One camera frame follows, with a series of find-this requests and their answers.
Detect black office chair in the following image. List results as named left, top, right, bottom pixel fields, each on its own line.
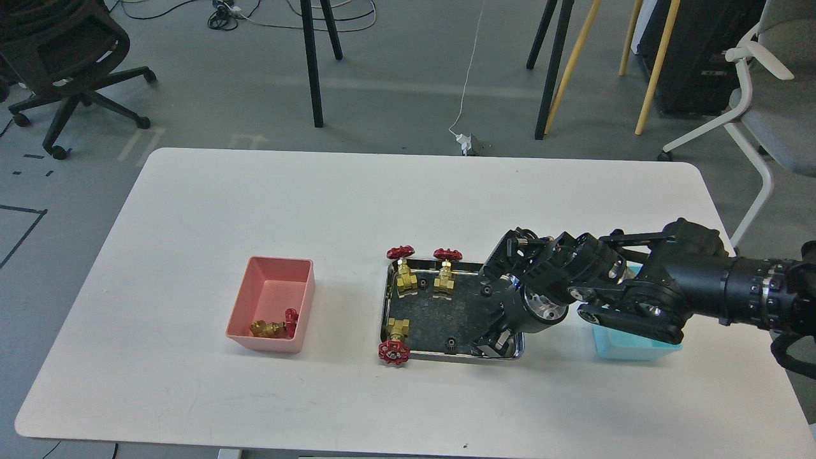
left=2, top=1, right=156, bottom=160

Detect blue plastic box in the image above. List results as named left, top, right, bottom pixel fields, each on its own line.
left=592, top=324, right=683, bottom=362

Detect black tripod leg right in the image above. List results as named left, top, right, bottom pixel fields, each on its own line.
left=527, top=1, right=574, bottom=140

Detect black tripod leg left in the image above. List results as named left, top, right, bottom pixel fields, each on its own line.
left=300, top=1, right=344, bottom=128

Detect brass valve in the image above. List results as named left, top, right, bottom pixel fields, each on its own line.
left=249, top=308, right=300, bottom=339
left=386, top=246, right=419, bottom=298
left=378, top=317, right=411, bottom=365
left=432, top=248, right=463, bottom=299

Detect black tripod leg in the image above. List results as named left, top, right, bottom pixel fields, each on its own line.
left=300, top=1, right=344, bottom=128
left=527, top=1, right=574, bottom=140

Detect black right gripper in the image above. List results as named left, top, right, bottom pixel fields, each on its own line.
left=472, top=228, right=569, bottom=358

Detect white grey chair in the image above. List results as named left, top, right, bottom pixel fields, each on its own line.
left=659, top=1, right=815, bottom=246

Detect wooden leg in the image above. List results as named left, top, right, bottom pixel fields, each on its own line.
left=543, top=1, right=602, bottom=135
left=618, top=1, right=681, bottom=136

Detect black cable bundle on floor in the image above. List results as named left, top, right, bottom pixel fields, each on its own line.
left=108, top=0, right=377, bottom=34

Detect wooden leg right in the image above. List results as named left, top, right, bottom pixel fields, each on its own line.
left=618, top=1, right=681, bottom=136

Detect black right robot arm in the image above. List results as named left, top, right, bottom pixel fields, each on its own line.
left=480, top=218, right=815, bottom=378

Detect small black gear bottom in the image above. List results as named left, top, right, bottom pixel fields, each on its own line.
left=445, top=337, right=458, bottom=354

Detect white cable on floor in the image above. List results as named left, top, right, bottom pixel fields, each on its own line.
left=448, top=0, right=486, bottom=138

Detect white power adapter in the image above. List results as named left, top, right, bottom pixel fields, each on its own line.
left=455, top=133, right=481, bottom=156

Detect pink plastic box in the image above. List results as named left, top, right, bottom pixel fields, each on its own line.
left=226, top=256, right=316, bottom=353

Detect metal tray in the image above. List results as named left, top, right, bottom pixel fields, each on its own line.
left=379, top=258, right=525, bottom=362

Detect wooden leg left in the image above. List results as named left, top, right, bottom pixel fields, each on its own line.
left=543, top=1, right=602, bottom=135

